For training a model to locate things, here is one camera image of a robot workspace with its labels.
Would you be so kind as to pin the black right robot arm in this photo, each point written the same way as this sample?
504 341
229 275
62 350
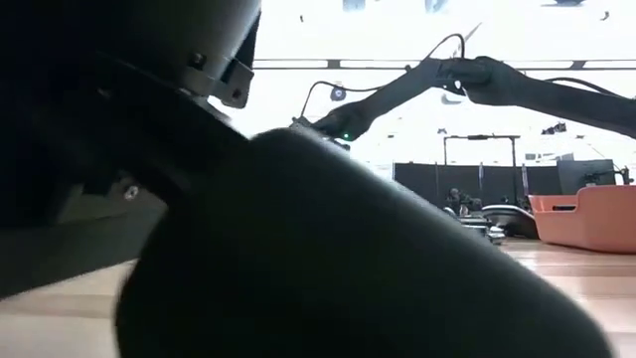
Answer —
546 99

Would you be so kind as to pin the black partition screen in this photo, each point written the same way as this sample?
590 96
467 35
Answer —
422 184

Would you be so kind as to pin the black stand frame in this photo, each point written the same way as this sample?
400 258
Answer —
482 136

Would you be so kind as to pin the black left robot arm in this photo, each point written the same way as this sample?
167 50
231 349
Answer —
323 248

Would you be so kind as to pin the black curved object white rim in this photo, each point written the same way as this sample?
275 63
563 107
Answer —
517 221

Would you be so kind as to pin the orange plastic bin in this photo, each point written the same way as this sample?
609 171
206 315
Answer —
586 224

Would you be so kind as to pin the black computer monitor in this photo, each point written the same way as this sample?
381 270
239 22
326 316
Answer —
581 174

